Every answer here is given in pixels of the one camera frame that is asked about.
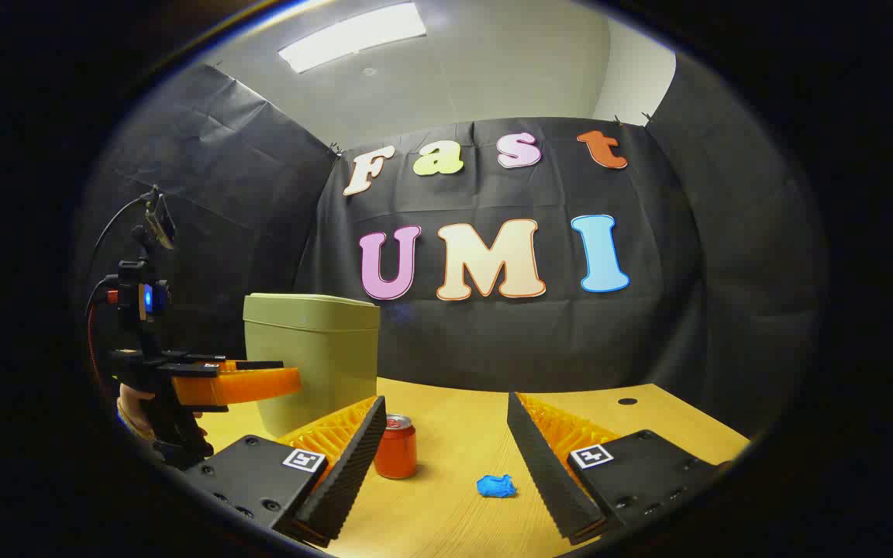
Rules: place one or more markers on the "green desktop garbage bin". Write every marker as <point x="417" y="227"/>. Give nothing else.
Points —
<point x="322" y="341"/>

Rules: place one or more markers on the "blue paper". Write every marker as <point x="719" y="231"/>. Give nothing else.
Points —
<point x="496" y="487"/>

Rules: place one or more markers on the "black backdrop cloth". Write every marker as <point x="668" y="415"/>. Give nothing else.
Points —
<point x="493" y="341"/>

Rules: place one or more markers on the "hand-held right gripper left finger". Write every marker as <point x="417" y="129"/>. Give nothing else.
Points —
<point x="353" y="465"/>

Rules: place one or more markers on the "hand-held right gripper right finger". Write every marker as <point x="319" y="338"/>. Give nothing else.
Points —
<point x="543" y="465"/>

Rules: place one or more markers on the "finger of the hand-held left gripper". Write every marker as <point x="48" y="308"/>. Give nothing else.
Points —
<point x="245" y="386"/>

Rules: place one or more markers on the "wooden desktop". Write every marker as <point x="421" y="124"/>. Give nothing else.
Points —
<point x="454" y="434"/>

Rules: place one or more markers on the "red pop can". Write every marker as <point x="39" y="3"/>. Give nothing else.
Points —
<point x="398" y="457"/>

